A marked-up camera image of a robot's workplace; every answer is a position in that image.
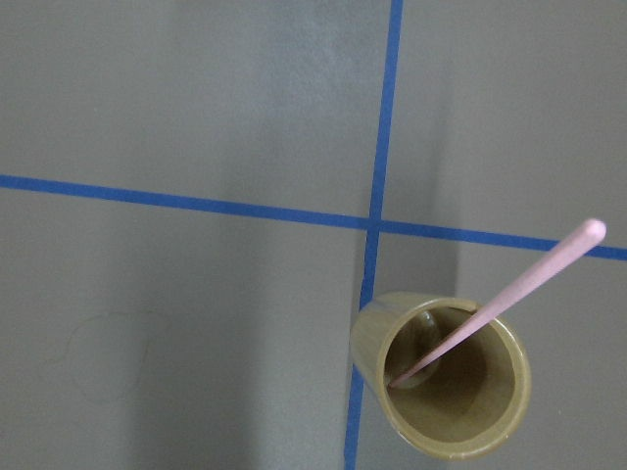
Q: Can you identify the yellow wooden cup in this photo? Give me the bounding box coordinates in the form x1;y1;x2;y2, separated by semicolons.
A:
350;292;532;460

